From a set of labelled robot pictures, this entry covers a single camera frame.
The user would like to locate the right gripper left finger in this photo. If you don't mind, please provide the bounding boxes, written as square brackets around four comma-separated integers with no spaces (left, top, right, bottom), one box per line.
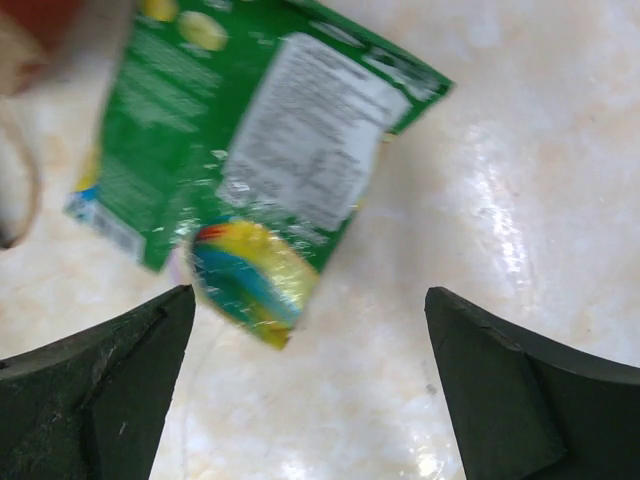
[1,285,195,479]

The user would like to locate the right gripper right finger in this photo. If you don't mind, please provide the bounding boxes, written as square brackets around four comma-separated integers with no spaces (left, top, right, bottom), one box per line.
[425,287,639,479]

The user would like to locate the green candy bag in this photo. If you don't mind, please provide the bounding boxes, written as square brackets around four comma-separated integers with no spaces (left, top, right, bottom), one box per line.
[66,1,453,349]

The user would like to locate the red paper bag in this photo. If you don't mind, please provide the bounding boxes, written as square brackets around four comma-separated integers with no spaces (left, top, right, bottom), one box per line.
[0,0,136,250]

